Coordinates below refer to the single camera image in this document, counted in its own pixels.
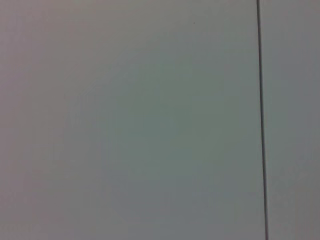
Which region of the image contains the thin black wall strip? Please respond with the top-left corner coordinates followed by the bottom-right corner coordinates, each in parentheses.
top-left (256, 0), bottom-right (270, 240)

